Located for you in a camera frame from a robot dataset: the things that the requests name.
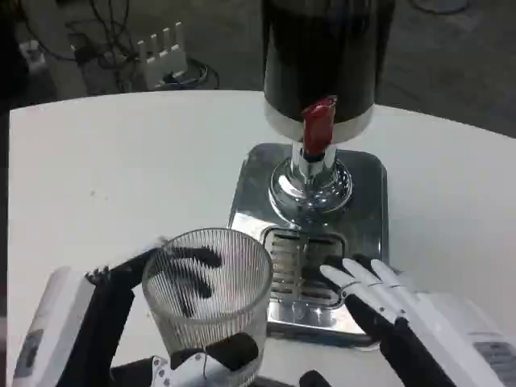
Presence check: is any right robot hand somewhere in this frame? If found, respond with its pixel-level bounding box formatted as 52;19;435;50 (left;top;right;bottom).
299;252;516;387

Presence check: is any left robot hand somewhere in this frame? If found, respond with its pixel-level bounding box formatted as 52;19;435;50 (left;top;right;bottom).
11;235;261;387

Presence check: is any clear ribbed glass cup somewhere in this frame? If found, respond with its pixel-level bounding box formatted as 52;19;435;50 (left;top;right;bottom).
141;227;276;385

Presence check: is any steel drip tray base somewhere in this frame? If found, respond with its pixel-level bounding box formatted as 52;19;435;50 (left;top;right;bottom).
227;142;390;344

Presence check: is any steel drip grid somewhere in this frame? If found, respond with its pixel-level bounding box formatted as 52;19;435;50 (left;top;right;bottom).
261;227;348;308

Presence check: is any red tap lever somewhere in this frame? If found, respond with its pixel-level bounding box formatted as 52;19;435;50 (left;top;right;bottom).
302;94;339;155

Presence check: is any white router with antennas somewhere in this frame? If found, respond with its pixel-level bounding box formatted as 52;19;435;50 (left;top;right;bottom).
135;21;191;88

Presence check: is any black drink dispenser steel stand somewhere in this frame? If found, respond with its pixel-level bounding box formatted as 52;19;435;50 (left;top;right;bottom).
260;0;397;213

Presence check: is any black cable coil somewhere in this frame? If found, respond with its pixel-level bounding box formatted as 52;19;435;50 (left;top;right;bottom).
160;56;221;89

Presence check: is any black cable bundle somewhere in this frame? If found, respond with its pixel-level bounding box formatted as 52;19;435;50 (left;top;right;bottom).
18;0;140;84

